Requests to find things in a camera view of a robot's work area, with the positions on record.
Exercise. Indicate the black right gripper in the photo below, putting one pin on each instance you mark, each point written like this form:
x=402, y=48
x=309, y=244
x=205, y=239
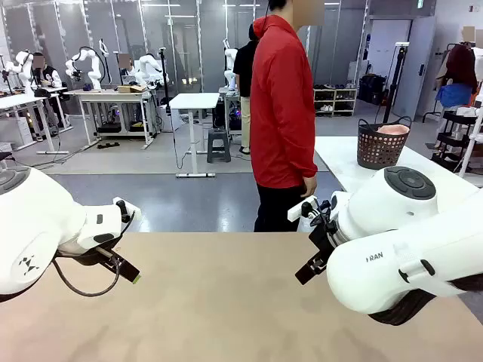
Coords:
x=324, y=237

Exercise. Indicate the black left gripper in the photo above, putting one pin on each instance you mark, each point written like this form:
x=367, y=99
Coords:
x=88, y=258

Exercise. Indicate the dark perforated laundry basket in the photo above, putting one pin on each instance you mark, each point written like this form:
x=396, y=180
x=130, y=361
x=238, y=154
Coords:
x=381, y=149

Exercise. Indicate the pink herringbone towel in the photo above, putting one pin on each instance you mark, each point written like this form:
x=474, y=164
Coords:
x=394, y=129

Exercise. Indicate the white lab robot arm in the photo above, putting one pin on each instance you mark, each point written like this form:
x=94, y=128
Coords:
x=87, y=64
x=230, y=64
x=149, y=69
x=20, y=66

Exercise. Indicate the person's right forearm red sleeve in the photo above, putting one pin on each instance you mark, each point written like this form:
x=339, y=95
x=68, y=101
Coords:
x=307, y=158

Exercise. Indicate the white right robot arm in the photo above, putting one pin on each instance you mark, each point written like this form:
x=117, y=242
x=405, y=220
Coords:
x=377, y=264

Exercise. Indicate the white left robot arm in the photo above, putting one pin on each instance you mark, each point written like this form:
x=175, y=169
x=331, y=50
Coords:
x=37, y=226

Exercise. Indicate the person's right hand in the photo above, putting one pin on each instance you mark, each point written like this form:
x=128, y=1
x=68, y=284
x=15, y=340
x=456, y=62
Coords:
x=311, y=186

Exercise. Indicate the large white table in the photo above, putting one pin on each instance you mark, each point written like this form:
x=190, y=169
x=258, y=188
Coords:
x=336, y=158

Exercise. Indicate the grey plastic step stool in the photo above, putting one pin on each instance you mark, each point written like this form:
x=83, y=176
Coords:
x=219, y=145

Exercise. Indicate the person in red jacket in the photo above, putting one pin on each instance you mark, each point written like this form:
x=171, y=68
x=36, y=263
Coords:
x=281, y=113

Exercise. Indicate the black metal chair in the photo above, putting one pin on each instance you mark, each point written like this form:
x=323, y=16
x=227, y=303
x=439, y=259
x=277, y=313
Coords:
x=4, y=155

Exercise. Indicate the white shoe rack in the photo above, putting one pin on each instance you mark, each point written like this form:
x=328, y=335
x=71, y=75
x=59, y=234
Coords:
x=336, y=102

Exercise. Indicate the white lab desk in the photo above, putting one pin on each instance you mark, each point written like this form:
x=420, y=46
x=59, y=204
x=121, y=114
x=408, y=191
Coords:
x=194, y=100
x=113, y=94
x=22, y=100

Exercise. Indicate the white drawer unit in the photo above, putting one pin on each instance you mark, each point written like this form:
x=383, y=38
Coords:
x=17, y=130

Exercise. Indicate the flat cardboard box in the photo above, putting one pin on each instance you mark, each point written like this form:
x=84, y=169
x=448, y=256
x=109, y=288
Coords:
x=130, y=89

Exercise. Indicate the black suitcase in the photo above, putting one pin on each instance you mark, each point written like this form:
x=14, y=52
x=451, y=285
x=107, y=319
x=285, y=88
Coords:
x=371, y=88

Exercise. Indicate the black utility cart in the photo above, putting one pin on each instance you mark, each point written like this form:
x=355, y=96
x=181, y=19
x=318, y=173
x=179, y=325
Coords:
x=451, y=135

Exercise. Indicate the seated person behind desk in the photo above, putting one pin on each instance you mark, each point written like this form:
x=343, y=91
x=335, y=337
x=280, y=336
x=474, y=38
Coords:
x=126, y=69

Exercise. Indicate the seated person in dark jacket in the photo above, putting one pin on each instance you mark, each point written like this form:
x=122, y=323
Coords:
x=49, y=79

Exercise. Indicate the person in black shirt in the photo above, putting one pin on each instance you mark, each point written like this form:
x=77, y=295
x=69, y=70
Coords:
x=245, y=68

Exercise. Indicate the black tripod with white head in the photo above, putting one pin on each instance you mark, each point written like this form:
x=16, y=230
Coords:
x=396, y=75

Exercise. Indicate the blue hanging cloth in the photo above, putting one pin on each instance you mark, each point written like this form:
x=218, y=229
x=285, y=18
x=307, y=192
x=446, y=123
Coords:
x=453, y=96

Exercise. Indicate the grey door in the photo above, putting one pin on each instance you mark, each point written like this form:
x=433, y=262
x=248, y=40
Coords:
x=420, y=68

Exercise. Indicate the dark red hanging garment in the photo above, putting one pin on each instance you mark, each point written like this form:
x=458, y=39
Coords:
x=460, y=68

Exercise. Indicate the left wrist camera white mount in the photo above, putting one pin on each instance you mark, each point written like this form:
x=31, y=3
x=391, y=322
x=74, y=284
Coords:
x=132, y=211

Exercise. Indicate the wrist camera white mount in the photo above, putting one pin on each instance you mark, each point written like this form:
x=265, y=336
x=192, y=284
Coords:
x=132, y=211
x=298, y=211

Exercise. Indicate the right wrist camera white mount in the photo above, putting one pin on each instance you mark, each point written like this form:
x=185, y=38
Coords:
x=298, y=211

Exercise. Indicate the thin black camera stand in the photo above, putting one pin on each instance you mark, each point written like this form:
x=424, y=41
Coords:
x=165, y=79

